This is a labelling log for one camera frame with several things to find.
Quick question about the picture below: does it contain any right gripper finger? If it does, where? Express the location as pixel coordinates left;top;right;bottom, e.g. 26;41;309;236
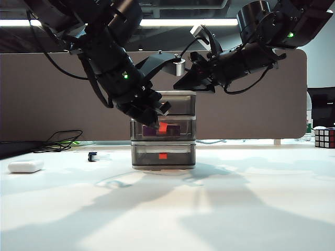
198;82;216;93
174;70;210;89

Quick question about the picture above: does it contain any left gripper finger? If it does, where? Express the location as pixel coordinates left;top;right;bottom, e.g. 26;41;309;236
156;100;172;117
143;112;161;129

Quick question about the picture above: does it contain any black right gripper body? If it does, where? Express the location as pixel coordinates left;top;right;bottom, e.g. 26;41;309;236
191;44;273;88

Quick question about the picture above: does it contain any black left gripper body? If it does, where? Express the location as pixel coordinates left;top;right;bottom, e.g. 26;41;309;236
112;85;164;126

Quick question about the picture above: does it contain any white drawer cabinet frame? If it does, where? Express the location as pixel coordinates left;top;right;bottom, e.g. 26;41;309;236
130;90;197;170

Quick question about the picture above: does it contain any purple white napkin pack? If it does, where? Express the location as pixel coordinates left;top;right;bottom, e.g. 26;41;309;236
142;124;181;138

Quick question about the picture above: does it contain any transparent drawer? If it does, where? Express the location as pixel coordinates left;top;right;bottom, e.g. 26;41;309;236
130;119;196;141

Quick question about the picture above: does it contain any grey drawer under cabinet lid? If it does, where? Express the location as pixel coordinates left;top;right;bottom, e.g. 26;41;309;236
159;95;196;116

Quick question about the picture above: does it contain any grey drawer at cabinet base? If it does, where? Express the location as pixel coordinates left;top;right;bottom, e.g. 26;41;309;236
131;144;196;166

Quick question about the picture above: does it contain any long ceiling light strip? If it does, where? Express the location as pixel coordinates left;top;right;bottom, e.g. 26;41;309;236
0;18;240;27

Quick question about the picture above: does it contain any small black white clip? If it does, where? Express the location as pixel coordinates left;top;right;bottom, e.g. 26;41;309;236
87;152;110;162

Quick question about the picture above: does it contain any clear bottle green label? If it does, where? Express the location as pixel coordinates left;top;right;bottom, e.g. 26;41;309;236
305;94;314;136

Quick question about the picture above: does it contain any brown desk partition panel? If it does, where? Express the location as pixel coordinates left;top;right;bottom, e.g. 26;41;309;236
0;49;307;142

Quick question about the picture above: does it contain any black monitor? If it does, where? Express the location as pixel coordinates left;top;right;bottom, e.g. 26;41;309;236
307;87;335;129

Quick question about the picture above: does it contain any Rubik's cube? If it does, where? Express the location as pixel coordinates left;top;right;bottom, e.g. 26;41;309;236
314;128;335;150

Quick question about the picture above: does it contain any white rounded case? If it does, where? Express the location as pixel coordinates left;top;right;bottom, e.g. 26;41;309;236
7;159;44;174

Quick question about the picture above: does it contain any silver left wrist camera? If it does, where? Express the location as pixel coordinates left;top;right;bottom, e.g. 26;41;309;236
135;51;187;79

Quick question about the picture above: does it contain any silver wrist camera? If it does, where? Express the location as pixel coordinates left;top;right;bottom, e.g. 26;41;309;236
190;25;223;60
135;51;187;79

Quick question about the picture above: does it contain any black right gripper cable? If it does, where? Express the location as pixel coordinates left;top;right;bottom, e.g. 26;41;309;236
224;64;272;95

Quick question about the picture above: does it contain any black right camera cable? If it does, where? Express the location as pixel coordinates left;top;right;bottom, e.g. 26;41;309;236
180;38;199;61

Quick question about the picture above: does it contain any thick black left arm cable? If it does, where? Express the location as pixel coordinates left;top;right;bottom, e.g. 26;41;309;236
78;54;115;109

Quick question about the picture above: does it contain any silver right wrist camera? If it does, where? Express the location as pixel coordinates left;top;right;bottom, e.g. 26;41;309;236
190;25;223;60

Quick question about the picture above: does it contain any green cable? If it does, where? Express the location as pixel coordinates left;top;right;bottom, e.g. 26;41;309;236
59;141;81;149

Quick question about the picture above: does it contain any black cable bundle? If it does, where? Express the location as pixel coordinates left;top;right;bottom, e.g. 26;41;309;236
33;130;83;154

